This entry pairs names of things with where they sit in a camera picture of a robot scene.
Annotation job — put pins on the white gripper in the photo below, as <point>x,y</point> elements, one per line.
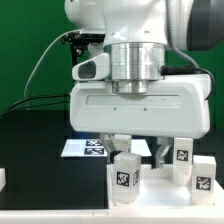
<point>175,106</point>

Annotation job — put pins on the white square table top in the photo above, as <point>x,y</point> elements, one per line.
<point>156,190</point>

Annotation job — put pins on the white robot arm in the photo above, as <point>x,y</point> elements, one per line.
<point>126,87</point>

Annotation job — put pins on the paper sheet with markers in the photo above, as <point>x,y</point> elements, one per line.
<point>94,148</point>

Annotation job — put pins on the white obstacle front bar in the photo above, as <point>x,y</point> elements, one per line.
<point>98,217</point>

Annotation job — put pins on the white obstacle bar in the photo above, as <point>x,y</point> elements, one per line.
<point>98,217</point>
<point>2,178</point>

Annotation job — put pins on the white obstacle left bar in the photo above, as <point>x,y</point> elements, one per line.
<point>2,178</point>

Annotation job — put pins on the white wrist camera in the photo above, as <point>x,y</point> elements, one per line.
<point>96,68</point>

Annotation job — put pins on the black camera stand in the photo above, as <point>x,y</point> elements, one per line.
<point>78,46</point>

